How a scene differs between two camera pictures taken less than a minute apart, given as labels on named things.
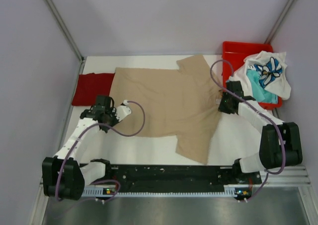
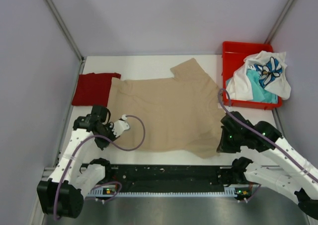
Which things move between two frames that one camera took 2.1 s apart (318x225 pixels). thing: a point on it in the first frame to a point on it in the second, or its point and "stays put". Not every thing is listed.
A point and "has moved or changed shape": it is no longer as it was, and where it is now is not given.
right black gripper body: x=223 y=106 to x=230 y=142
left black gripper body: x=112 y=119 to x=106 y=131
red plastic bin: x=235 y=52 stays put
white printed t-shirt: x=273 y=69 stays put
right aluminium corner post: x=280 y=20 stays put
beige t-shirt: x=181 y=103 has moved or changed shape
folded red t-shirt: x=90 y=85 stays put
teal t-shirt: x=263 y=95 stays put
